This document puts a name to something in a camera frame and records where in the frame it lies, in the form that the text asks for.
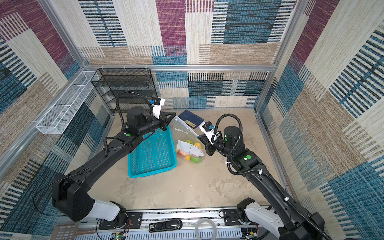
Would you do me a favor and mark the blue book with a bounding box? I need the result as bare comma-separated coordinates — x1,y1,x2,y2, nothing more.
178,110,205,129

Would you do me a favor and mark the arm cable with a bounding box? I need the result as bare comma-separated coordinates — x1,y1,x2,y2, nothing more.
116,90,154,127
214,113,334,240

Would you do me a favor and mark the white mesh wall tray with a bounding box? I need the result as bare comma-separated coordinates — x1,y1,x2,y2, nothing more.
36,71,95,135

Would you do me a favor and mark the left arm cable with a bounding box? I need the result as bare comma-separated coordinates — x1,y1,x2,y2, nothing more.
116,90,154,127

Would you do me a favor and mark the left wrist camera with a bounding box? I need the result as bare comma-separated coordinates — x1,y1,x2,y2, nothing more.
150,98,165,119

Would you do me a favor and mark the teal plastic basket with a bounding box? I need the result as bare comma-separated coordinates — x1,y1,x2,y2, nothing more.
128,126,177,178

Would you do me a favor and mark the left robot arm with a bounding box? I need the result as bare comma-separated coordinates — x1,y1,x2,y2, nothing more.
51,107,176,228

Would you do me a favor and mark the black remote device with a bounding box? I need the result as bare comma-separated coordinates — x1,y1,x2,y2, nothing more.
149,219,183,233

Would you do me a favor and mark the clear tubing ring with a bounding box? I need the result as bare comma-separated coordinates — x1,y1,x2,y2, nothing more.
194,218,218,240

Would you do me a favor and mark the black wire shelf rack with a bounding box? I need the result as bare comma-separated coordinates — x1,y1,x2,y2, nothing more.
91,68,158,113

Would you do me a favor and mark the green lime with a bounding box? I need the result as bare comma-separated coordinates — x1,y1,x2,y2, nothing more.
191,156,202,164

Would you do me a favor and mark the red apple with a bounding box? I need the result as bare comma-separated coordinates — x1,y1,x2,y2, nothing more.
178,150,188,158

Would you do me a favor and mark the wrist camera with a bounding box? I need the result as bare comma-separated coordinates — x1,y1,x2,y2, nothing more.
199,121,217,145
150,98,165,119

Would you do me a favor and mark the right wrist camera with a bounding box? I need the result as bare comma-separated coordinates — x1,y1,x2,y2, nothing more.
199,121,217,145

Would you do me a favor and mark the clear zip top bag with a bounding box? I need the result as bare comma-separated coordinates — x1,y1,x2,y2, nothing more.
171,116,205,164

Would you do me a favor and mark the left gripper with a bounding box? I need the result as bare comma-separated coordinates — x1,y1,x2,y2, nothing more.
136,111,174,138

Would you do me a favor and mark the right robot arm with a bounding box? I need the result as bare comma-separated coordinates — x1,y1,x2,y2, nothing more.
198,122,330,240

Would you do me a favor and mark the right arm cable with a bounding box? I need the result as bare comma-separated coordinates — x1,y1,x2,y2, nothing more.
214,113,334,240

